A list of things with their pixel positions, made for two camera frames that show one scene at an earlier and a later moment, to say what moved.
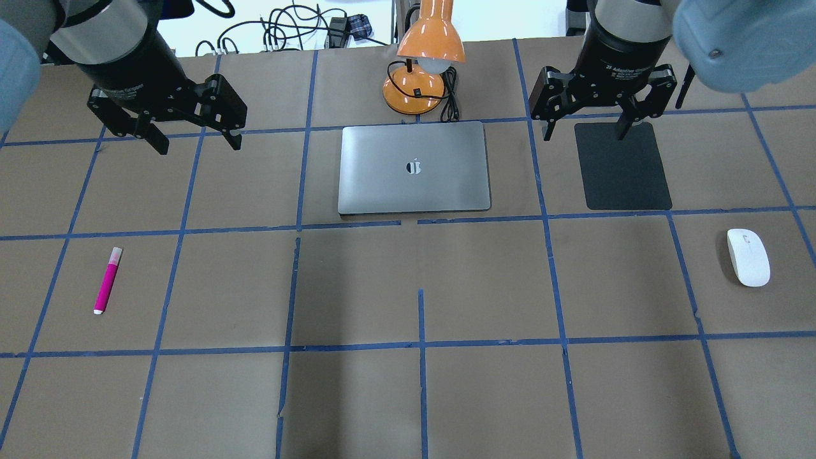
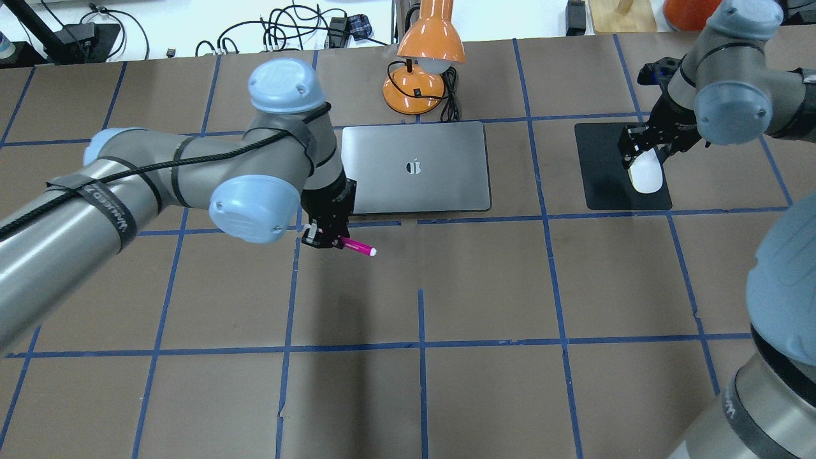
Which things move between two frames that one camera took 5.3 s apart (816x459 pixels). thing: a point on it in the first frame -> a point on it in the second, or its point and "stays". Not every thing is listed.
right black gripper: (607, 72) -> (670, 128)
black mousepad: (625, 174) stays
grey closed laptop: (413, 167) stays
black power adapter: (339, 29) stays
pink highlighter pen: (104, 291) -> (357, 246)
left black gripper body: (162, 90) -> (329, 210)
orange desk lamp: (429, 44) stays
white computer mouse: (749, 257) -> (646, 173)
